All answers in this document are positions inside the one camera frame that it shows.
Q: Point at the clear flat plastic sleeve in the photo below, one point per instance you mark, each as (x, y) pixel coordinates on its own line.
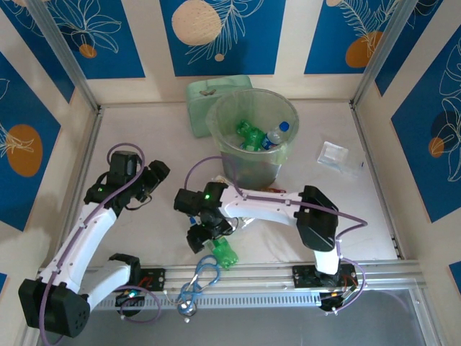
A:
(354, 167)

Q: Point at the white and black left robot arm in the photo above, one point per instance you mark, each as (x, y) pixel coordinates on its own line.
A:
(83, 238)

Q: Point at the crushed green plastic bottle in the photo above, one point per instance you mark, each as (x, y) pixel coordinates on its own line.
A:
(255, 141)

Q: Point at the red blue label bottle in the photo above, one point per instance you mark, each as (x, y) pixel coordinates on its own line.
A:
(273, 137)

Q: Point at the aluminium table edge rail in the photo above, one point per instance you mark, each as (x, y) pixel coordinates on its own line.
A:
(94, 126)
(361, 126)

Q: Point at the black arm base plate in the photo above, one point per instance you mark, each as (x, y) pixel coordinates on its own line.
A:
(304, 277)
(155, 279)

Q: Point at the red yellow label bottle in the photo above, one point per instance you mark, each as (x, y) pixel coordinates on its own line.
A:
(273, 189)

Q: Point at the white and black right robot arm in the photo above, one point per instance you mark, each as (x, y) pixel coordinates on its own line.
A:
(266, 209)

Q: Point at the clear square plastic packet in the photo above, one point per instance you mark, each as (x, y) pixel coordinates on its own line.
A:
(333, 153)

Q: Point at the aluminium mounting rail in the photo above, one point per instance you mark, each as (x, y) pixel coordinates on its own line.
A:
(252, 277)

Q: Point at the clear bottle white swirl label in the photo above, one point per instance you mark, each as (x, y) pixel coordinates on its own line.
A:
(220, 178)

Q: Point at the clear bottle green white label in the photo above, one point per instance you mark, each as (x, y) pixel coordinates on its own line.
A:
(245, 223)

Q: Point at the blue stethoscope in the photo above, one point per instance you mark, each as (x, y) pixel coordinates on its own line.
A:
(185, 306)

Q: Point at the grey metal panel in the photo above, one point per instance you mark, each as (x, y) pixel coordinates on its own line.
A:
(270, 328)

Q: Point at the translucent bin with green liner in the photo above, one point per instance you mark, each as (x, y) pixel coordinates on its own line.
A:
(248, 173)

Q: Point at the blue bottle cap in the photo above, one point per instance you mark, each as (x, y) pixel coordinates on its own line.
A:
(193, 220)

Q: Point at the aluminium frame post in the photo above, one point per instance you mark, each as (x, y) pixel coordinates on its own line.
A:
(60, 47)
(385, 47)

